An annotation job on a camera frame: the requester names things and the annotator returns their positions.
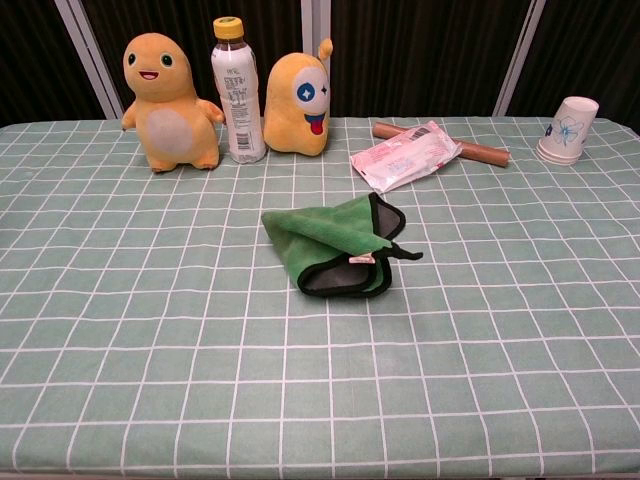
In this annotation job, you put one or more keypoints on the dark ribbed partition panel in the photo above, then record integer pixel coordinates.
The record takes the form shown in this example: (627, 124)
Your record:
(425, 55)
(35, 60)
(165, 17)
(590, 45)

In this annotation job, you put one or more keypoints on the orange dinosaur plush toy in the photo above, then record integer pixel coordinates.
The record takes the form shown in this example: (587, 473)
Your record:
(165, 100)

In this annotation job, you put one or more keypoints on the yellow one-eyed plush toy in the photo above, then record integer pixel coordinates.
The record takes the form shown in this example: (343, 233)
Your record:
(285, 110)

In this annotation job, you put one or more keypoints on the pink white plastic packet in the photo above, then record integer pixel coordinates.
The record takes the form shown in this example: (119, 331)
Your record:
(405, 157)

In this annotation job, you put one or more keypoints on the white floral paper cup stack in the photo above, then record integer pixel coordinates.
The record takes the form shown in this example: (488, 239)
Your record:
(567, 130)

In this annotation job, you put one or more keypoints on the green checked tablecloth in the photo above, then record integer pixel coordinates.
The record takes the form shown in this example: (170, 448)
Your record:
(150, 325)

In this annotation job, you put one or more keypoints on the brown cardboard tube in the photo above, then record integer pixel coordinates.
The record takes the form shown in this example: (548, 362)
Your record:
(487, 155)

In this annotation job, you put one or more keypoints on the white partition post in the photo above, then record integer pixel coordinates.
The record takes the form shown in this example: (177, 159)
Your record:
(520, 55)
(315, 25)
(90, 55)

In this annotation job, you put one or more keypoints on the white bottle yellow cap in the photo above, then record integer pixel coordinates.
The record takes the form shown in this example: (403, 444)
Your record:
(240, 115)

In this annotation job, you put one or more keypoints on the green cloth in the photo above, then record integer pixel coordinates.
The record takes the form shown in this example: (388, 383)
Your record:
(320, 235)

